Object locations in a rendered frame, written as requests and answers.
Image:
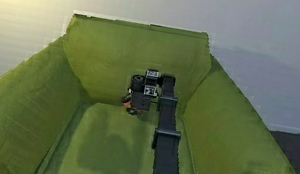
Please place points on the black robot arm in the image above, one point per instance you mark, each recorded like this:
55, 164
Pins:
167, 138

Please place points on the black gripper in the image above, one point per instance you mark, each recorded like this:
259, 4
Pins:
139, 93

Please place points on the orange basketball alarm clock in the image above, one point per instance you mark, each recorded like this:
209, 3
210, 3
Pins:
128, 104

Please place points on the green armchair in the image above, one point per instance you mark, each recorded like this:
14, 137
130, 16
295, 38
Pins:
54, 99

